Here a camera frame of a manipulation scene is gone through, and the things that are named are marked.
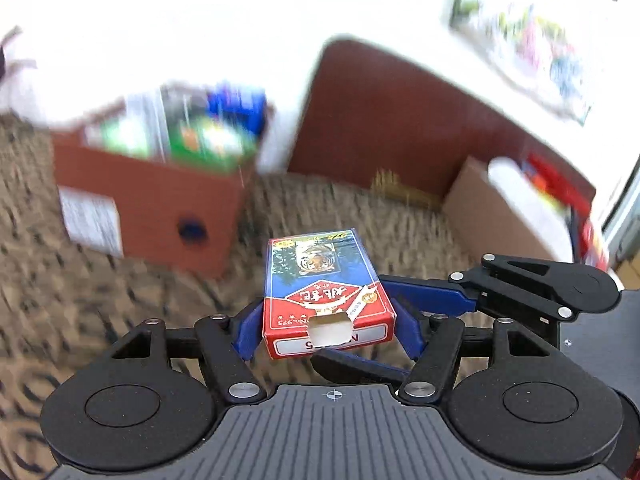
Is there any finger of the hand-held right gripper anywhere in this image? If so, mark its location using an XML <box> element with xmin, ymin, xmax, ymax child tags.
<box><xmin>379</xmin><ymin>254</ymin><xmax>582</xmax><ymax>323</ymax></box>
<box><xmin>312</xmin><ymin>348</ymin><xmax>413</xmax><ymax>387</ymax></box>

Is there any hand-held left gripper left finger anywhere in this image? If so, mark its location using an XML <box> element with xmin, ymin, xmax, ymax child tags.
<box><xmin>111</xmin><ymin>302</ymin><xmax>268</xmax><ymax>404</ymax></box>

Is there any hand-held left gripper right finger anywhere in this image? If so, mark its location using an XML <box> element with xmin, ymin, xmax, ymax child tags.
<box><xmin>394</xmin><ymin>304</ymin><xmax>556</xmax><ymax>407</ymax></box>

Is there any red blue playing card box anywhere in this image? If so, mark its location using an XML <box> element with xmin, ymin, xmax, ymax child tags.
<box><xmin>262</xmin><ymin>228</ymin><xmax>399</xmax><ymax>362</ymax></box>

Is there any brown cardboard box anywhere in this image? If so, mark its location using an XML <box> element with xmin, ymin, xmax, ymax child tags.
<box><xmin>50</xmin><ymin>82</ymin><xmax>277</xmax><ymax>281</ymax></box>

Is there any green packet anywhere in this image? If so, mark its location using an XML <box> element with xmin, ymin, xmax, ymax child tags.
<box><xmin>169</xmin><ymin>115</ymin><xmax>257</xmax><ymax>173</ymax></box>

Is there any blue packet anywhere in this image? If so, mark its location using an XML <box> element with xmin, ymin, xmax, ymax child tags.
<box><xmin>206</xmin><ymin>81</ymin><xmax>267</xmax><ymax>137</ymax></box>

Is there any clear plastic package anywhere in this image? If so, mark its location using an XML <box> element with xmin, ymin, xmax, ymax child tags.
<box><xmin>125</xmin><ymin>87</ymin><xmax>173</xmax><ymax>161</ymax></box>

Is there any red packet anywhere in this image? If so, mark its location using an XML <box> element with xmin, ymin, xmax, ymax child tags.
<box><xmin>522</xmin><ymin>152</ymin><xmax>598</xmax><ymax>211</ymax></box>
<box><xmin>580</xmin><ymin>217</ymin><xmax>612</xmax><ymax>272</ymax></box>

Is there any plain tan cardboard box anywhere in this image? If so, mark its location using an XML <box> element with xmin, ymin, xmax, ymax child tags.
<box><xmin>442</xmin><ymin>155</ymin><xmax>576</xmax><ymax>263</ymax></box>

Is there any white rounded object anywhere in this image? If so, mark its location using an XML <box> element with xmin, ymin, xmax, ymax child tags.
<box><xmin>487</xmin><ymin>156</ymin><xmax>572</xmax><ymax>243</ymax></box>

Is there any brown wooden headboard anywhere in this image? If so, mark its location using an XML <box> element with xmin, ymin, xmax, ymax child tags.
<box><xmin>287</xmin><ymin>36</ymin><xmax>598</xmax><ymax>213</ymax></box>

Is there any light green soft item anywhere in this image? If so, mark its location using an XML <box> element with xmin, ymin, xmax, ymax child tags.
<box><xmin>85</xmin><ymin>119</ymin><xmax>151</xmax><ymax>157</ymax></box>

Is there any colourful wall chart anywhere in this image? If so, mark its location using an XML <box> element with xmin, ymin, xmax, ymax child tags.
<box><xmin>447</xmin><ymin>0</ymin><xmax>597</xmax><ymax>127</ymax></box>

